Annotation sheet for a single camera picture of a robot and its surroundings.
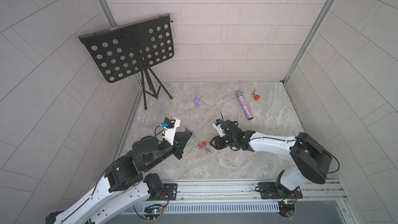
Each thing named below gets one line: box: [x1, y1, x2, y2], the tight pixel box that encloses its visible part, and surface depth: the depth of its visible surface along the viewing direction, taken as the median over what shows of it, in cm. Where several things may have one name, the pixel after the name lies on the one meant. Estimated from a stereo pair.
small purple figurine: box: [193, 94, 202, 106], surface depth 104 cm
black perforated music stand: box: [77, 12, 175, 111], surface depth 75 cm
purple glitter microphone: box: [235, 90, 254, 121], surface depth 101 cm
